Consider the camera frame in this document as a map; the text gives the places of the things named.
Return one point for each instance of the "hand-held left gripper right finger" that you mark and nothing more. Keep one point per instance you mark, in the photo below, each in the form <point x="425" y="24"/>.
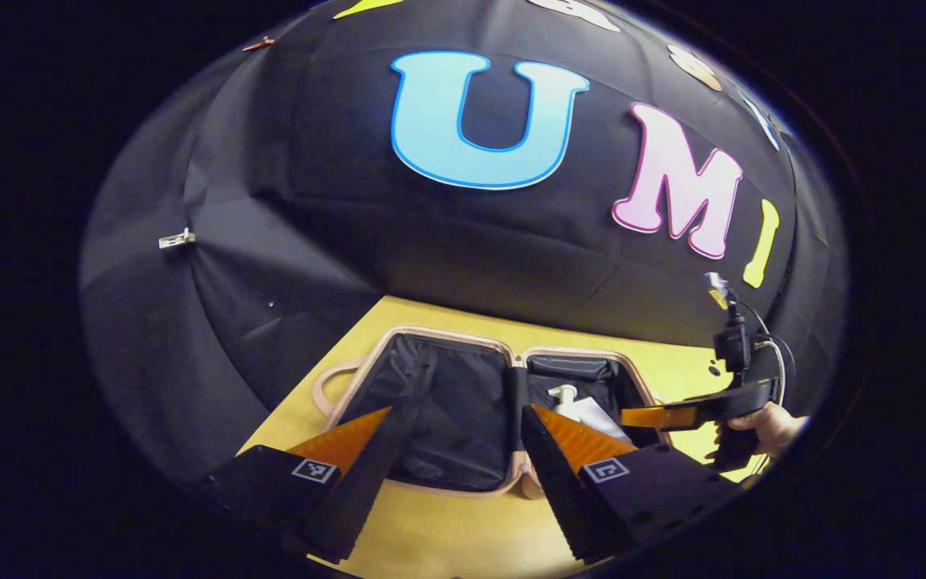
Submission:
<point x="559" y="498"/>

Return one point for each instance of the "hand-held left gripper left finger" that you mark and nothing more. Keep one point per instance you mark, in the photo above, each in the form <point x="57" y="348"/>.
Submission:
<point x="350" y="498"/>

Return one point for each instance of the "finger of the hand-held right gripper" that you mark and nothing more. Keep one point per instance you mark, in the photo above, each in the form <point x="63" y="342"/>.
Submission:
<point x="672" y="416"/>

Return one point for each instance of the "white squeeze tube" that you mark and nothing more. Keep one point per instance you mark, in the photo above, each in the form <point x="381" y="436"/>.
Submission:
<point x="604" y="418"/>

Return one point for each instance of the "white pump bottle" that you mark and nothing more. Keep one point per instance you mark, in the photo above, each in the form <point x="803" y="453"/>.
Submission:
<point x="563" y="400"/>

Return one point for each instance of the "pink suitcase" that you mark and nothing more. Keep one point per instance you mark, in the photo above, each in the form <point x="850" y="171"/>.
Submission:
<point x="455" y="418"/>

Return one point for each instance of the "black table grommet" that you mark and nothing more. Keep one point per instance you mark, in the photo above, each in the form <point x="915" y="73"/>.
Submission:
<point x="714" y="370"/>

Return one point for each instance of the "black backdrop cloth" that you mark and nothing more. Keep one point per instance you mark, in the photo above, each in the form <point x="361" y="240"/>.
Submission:
<point x="471" y="233"/>

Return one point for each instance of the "metal cloth clip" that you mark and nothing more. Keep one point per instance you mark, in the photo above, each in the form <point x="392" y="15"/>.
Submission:
<point x="176" y="239"/>

